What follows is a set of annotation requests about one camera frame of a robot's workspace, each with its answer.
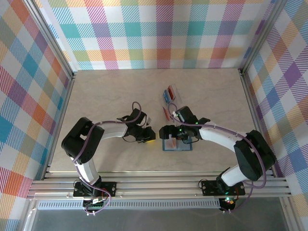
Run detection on blue leather card holder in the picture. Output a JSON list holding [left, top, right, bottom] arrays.
[[162, 136, 193, 152]]

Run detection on clear acrylic card stand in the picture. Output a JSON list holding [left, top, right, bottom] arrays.
[[160, 83, 185, 121]]

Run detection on grey metal sheet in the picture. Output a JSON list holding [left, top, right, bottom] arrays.
[[19, 198, 292, 231]]

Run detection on small board with LEDs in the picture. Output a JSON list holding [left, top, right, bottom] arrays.
[[220, 196, 236, 212]]

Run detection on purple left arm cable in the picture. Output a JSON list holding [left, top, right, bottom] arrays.
[[73, 101, 143, 216]]

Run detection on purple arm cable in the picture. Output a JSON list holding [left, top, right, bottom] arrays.
[[167, 103, 268, 215], [73, 101, 143, 216]]

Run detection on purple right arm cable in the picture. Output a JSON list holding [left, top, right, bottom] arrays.
[[167, 103, 268, 215]]

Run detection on long aluminium frame rail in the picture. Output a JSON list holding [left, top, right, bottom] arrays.
[[26, 170, 293, 200]]

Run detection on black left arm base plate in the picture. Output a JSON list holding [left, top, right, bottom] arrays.
[[73, 180, 118, 198]]

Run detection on grey slotted cable duct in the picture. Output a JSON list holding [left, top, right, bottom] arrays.
[[38, 201, 221, 210]]

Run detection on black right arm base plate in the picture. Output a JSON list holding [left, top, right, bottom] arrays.
[[200, 179, 245, 197]]

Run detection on aluminium side rail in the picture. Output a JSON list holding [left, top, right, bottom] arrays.
[[41, 72, 78, 180], [239, 68, 277, 179]]

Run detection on black terminal block with wires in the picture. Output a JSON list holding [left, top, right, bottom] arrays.
[[83, 197, 109, 209]]

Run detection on aluminium frame post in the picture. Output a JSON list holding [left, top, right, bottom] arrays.
[[23, 0, 78, 81], [238, 0, 291, 77]]

